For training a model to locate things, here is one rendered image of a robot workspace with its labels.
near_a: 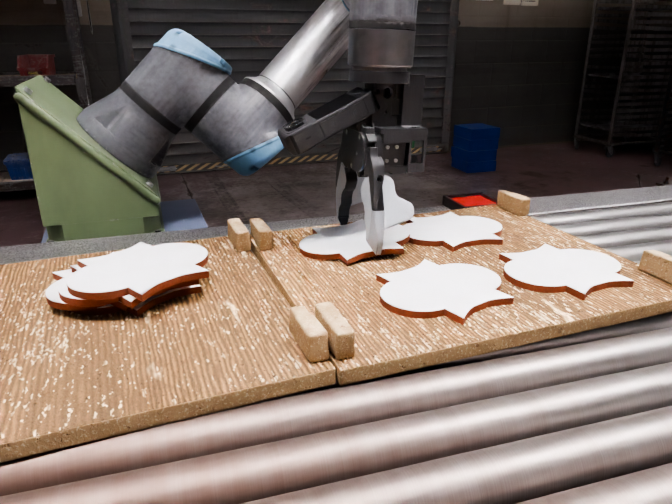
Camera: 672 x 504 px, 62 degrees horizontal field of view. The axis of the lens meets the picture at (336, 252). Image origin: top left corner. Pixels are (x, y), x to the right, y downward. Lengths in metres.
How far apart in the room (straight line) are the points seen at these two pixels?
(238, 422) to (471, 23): 5.88
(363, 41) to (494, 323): 0.33
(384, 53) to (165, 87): 0.43
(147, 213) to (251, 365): 0.52
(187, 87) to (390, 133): 0.41
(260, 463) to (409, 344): 0.17
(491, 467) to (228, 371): 0.21
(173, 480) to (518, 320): 0.33
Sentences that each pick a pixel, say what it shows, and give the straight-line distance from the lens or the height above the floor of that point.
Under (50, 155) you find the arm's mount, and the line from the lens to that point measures 0.93.
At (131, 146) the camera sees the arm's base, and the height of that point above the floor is 1.02.
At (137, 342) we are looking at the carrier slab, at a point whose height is 0.94.
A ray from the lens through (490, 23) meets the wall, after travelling 6.31.
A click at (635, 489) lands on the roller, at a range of 0.43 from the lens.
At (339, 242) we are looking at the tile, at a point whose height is 0.95.
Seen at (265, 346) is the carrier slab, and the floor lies 0.94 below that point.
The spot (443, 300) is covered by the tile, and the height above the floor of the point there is 0.94.
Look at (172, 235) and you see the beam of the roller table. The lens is 0.84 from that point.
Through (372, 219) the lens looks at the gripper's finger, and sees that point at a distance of 0.64.
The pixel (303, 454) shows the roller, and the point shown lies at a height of 0.92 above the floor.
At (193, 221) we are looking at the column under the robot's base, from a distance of 1.04.
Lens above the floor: 1.19
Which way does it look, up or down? 21 degrees down
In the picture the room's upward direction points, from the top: straight up
